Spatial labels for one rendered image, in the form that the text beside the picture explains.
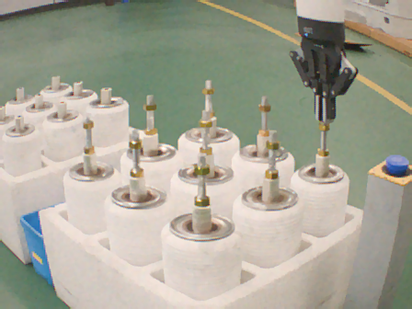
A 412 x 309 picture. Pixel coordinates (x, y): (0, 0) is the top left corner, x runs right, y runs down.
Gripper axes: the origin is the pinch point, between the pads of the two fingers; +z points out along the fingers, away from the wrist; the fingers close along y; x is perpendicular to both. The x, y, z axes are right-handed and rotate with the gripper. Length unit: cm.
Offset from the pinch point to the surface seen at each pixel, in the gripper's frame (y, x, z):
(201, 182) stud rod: 2.7, -24.0, 4.0
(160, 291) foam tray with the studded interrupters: 3.0, -30.7, 16.9
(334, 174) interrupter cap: 1.7, 1.0, 9.7
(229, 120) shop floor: -91, 58, 35
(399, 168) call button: 19.0, -4.3, 2.6
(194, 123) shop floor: -95, 49, 35
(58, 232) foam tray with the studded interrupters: -21.0, -33.7, 17.8
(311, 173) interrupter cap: -1.4, -1.2, 9.9
